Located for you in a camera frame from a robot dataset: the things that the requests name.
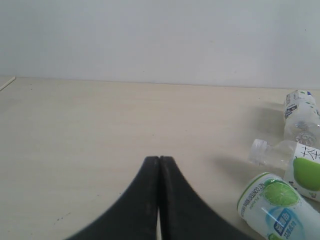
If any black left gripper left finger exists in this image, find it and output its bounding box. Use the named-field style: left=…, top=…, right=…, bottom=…
left=69, top=156, right=160, bottom=240

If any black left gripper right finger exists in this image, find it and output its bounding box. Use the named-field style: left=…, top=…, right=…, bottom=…
left=159, top=156, right=250, bottom=240

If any lime label bottle white cap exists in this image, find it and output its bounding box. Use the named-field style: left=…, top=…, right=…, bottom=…
left=237, top=172, right=320, bottom=240

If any tea bottle camel label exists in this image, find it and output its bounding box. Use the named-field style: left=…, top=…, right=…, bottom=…
left=248, top=139, right=320, bottom=202

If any slim clear bottle white label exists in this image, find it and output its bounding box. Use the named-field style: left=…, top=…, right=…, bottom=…
left=283, top=89, right=320, bottom=148

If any thin wooden stick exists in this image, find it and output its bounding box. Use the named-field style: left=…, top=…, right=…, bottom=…
left=0, top=76, right=16, bottom=91

